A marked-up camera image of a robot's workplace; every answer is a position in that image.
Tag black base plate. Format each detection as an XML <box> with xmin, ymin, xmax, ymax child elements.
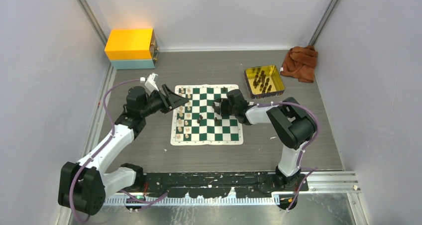
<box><xmin>124</xmin><ymin>172</ymin><xmax>309</xmax><ymax>199</ymax></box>

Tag yellow and teal box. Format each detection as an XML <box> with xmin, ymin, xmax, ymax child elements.
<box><xmin>105</xmin><ymin>28</ymin><xmax>159</xmax><ymax>70</ymax></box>

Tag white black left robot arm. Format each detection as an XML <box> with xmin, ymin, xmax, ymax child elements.
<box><xmin>58</xmin><ymin>85</ymin><xmax>189</xmax><ymax>216</ymax></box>

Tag brown crumpled cloth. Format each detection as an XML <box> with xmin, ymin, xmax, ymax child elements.
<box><xmin>280</xmin><ymin>45</ymin><xmax>318</xmax><ymax>83</ymax></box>

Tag gold metal tin tray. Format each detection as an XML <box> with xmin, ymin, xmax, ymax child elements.
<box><xmin>244</xmin><ymin>65</ymin><xmax>285</xmax><ymax>100</ymax></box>

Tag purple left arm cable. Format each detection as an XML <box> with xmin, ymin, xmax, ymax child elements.
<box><xmin>68</xmin><ymin>79</ymin><xmax>169</xmax><ymax>224</ymax></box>

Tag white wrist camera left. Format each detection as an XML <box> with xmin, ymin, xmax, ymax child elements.
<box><xmin>139</xmin><ymin>73</ymin><xmax>159</xmax><ymax>92</ymax></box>

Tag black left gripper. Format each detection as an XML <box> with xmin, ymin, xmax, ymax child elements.
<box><xmin>140</xmin><ymin>84</ymin><xmax>188</xmax><ymax>117</ymax></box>

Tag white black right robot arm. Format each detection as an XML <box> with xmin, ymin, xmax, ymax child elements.
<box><xmin>211</xmin><ymin>89</ymin><xmax>318</xmax><ymax>191</ymax></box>

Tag aluminium frame rail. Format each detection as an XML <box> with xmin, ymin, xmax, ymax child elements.
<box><xmin>103</xmin><ymin>171</ymin><xmax>361</xmax><ymax>210</ymax></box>

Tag green white chess mat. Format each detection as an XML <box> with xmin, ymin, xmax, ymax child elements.
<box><xmin>170</xmin><ymin>84</ymin><xmax>243</xmax><ymax>146</ymax></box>

